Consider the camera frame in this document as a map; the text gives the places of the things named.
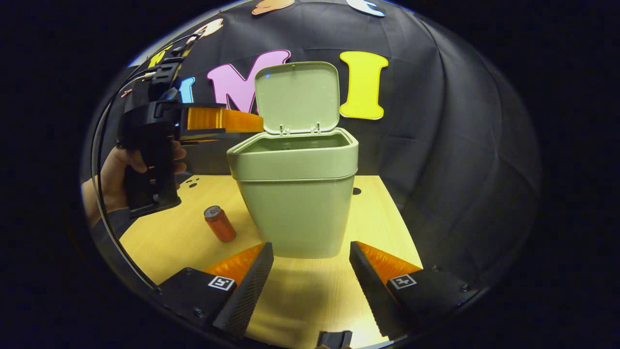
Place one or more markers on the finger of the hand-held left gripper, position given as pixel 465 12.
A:
pixel 208 138
pixel 223 119

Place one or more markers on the green garbage bin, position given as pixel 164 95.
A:
pixel 295 213

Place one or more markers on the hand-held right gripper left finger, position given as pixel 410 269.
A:
pixel 247 291

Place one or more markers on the orange pop can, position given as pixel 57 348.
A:
pixel 220 225

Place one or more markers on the wooden desktop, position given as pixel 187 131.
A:
pixel 184 237

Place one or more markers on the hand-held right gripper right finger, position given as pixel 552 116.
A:
pixel 370 291

